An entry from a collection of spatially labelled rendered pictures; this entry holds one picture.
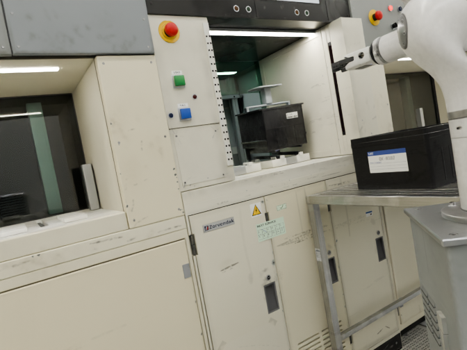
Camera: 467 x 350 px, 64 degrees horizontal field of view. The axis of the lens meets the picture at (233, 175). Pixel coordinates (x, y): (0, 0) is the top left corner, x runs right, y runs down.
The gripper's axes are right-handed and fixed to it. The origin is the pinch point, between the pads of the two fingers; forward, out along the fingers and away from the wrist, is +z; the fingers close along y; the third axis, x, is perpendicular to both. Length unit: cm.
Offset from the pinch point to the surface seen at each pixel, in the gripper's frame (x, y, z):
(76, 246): -40, -93, 14
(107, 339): -65, -90, 14
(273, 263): -63, -33, 14
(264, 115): -10.0, -11.0, 33.3
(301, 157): -30.2, 5.1, 33.1
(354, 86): -5.7, 15.4, 8.3
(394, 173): -37.7, -5.9, -18.4
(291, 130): -17.9, 1.8, 33.0
